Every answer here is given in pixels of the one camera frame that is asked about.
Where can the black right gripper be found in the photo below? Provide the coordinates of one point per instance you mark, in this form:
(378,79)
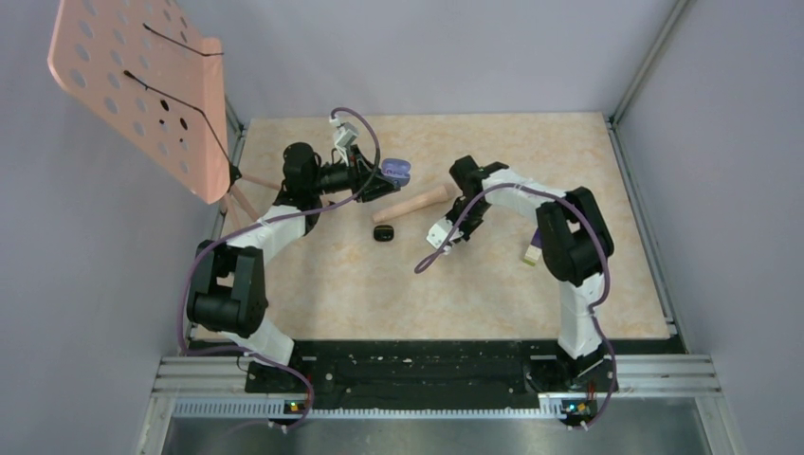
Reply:
(467,232)

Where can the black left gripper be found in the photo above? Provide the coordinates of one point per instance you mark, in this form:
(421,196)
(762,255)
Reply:
(360,170)

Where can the grey-blue oval case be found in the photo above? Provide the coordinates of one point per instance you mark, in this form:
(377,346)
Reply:
(396,170)

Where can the black earbud charging case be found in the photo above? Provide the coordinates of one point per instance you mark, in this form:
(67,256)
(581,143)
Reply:
(383,233)

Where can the purple and green toy blocks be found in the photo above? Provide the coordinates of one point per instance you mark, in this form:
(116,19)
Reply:
(533,251)

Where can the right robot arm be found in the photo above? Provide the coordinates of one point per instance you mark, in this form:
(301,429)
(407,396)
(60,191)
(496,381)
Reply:
(574,241)

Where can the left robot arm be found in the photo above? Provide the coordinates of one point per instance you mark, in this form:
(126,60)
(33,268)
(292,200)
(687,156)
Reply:
(227,292)

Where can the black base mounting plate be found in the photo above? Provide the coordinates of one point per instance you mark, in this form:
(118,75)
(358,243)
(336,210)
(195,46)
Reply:
(422,374)

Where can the pink perforated board stand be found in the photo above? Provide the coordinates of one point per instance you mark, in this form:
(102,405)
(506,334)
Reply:
(151,75)

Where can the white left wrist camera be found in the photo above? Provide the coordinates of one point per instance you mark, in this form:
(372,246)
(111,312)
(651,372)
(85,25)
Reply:
(344,136)

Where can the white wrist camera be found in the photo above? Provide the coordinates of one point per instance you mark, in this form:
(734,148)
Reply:
(442,235)
(344,136)

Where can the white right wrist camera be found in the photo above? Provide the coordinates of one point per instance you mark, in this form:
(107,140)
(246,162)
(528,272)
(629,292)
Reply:
(442,235)

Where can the aluminium frame rail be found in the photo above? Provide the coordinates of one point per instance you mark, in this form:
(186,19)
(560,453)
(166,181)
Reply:
(666,404)

